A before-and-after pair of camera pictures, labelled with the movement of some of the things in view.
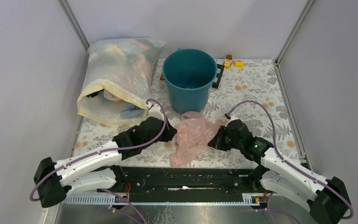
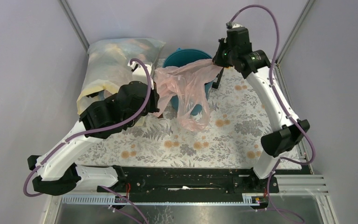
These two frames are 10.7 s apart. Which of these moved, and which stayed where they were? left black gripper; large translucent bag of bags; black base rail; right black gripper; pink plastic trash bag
Moved: left black gripper; right black gripper; pink plastic trash bag
Stayed: black base rail; large translucent bag of bags
